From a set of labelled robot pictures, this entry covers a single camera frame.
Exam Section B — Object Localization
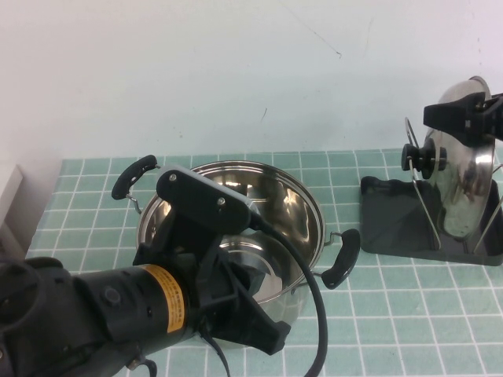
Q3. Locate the thick black camera cable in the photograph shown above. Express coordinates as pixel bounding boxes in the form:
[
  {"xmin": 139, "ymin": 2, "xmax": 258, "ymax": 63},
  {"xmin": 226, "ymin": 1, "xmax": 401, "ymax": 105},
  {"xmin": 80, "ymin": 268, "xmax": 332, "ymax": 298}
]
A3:
[{"xmin": 246, "ymin": 207, "xmax": 329, "ymax": 377}]

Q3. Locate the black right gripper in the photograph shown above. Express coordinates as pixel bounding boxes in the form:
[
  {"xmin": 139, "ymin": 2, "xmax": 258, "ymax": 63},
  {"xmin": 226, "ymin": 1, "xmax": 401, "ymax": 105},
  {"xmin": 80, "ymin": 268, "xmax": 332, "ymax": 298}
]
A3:
[{"xmin": 423, "ymin": 92, "xmax": 503, "ymax": 140}]

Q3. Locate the white box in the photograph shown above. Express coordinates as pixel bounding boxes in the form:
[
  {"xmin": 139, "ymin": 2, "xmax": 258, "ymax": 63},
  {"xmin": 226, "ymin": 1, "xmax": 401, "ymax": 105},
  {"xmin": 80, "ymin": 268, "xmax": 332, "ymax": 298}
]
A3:
[{"xmin": 0, "ymin": 164, "xmax": 31, "ymax": 260}]

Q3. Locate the silver wrist camera black mount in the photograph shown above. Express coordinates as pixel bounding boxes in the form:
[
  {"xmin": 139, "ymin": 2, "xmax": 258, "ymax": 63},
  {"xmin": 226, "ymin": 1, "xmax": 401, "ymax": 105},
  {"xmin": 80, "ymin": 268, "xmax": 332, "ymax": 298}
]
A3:
[{"xmin": 133, "ymin": 164, "xmax": 253, "ymax": 272}]

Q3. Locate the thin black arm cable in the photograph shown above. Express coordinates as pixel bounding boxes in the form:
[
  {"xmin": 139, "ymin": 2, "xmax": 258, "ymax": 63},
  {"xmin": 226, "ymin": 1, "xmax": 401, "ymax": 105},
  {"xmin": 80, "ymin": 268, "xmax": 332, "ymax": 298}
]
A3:
[{"xmin": 127, "ymin": 345, "xmax": 159, "ymax": 377}]

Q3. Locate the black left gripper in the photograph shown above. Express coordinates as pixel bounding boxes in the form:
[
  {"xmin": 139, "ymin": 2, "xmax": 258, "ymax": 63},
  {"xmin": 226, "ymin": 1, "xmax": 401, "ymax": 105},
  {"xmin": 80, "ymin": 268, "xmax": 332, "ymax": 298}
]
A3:
[{"xmin": 143, "ymin": 245, "xmax": 292, "ymax": 357}]

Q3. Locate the stainless steel cooking pot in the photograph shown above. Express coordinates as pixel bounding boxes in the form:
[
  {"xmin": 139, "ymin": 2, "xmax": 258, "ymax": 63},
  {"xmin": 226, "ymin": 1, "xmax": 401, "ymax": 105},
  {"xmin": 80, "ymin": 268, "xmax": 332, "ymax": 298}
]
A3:
[{"xmin": 112, "ymin": 155, "xmax": 362, "ymax": 343}]

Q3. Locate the stainless steel pot lid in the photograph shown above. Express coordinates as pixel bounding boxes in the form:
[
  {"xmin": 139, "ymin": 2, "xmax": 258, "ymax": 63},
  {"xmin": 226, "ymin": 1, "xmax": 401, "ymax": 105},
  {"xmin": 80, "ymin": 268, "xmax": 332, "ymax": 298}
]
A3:
[{"xmin": 401, "ymin": 75, "xmax": 497, "ymax": 241}]

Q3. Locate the green checkered tablecloth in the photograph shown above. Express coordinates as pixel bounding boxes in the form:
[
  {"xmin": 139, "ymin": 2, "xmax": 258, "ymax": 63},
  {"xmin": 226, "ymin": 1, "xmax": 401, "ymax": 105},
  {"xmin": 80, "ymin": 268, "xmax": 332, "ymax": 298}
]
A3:
[{"xmin": 0, "ymin": 148, "xmax": 503, "ymax": 377}]

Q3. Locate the dark tray wire lid rack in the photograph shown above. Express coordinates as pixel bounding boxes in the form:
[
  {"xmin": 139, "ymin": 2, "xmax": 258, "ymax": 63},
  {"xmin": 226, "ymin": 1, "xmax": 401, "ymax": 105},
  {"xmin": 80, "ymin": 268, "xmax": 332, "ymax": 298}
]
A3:
[{"xmin": 359, "ymin": 116, "xmax": 503, "ymax": 269}]

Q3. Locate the flat black ribbon cable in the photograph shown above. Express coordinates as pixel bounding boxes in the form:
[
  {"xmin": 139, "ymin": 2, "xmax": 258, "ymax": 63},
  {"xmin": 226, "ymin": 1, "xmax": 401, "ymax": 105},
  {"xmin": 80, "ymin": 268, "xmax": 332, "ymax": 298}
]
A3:
[{"xmin": 199, "ymin": 324, "xmax": 233, "ymax": 377}]

